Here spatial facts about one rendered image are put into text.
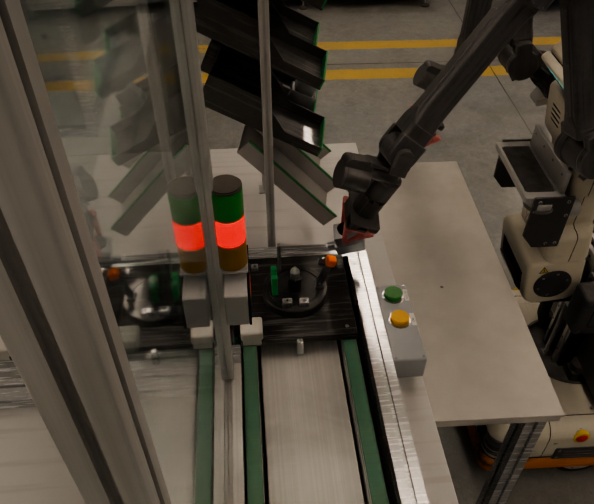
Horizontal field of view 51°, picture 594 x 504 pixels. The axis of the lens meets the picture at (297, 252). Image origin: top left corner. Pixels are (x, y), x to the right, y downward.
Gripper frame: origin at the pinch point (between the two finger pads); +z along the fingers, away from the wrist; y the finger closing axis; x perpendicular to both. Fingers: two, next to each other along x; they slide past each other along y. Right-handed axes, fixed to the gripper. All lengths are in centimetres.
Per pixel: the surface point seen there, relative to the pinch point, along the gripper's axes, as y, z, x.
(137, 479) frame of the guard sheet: 74, -68, -46
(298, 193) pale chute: -11.6, 4.3, -9.4
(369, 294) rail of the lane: 11.1, 5.5, 7.9
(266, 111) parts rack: -14.2, -14.2, -23.9
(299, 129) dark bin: -20.6, -6.4, -13.5
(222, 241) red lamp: 26.0, -21.9, -32.6
